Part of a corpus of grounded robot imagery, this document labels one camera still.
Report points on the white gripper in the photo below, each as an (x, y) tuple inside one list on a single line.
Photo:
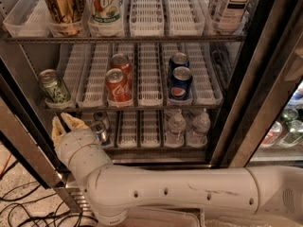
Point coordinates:
[(75, 142)]

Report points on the green soda can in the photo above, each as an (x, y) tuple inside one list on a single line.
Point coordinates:
[(53, 86)]

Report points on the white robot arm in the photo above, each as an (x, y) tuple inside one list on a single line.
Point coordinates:
[(113, 190)]

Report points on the front silver blue can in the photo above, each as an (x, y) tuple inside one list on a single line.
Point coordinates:
[(99, 129)]

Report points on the silver blue can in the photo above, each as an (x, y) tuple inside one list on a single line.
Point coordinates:
[(103, 117), (99, 129)]

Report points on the rear silver blue can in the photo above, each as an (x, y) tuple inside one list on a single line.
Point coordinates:
[(103, 117)]

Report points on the open steel fridge door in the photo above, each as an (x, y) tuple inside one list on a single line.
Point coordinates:
[(25, 123)]

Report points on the steel fridge base grille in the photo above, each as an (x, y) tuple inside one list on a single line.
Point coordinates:
[(76, 198)]

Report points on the front red Coca-Cola can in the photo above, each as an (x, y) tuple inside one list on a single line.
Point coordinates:
[(117, 85)]

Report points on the red coca-cola can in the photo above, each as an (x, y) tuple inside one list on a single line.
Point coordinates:
[(122, 61), (117, 85)]

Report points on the rear red Coca-Cola can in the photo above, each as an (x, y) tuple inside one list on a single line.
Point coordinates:
[(122, 61)]

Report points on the front blue Pepsi can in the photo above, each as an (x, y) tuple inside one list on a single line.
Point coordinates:
[(181, 79)]

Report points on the blue pepsi can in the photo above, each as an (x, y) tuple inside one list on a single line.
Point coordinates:
[(177, 59), (181, 79)]

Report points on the tall gold can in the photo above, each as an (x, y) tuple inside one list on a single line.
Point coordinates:
[(66, 15)]

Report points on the rear blue Pepsi can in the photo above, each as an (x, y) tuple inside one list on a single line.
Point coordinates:
[(177, 59)]

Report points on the red can behind glass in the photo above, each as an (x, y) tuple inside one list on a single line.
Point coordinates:
[(272, 135)]

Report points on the left clear water bottle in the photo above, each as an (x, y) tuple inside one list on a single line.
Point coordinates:
[(175, 131)]

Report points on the clear water bottle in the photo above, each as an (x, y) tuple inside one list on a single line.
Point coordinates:
[(175, 131), (197, 135)]

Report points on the left clear plastic bin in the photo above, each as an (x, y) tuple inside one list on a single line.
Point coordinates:
[(152, 217)]

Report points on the clear plastic bin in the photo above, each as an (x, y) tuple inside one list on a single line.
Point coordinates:
[(258, 219), (152, 217)]

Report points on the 7UP bottle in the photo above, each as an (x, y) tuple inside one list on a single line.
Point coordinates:
[(105, 11)]

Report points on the right clear water bottle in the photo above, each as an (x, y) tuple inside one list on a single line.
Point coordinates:
[(197, 135)]

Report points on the right clear plastic bin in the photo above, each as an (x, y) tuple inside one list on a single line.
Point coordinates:
[(258, 219)]

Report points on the Teas Tea bottle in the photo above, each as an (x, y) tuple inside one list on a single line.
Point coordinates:
[(226, 15)]

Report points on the green bottle behind glass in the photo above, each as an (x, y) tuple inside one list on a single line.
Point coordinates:
[(293, 126)]

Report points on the middle wire fridge shelf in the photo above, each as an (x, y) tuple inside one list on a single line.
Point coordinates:
[(136, 108)]

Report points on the top wire fridge shelf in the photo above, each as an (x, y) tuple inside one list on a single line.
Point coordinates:
[(125, 40)]

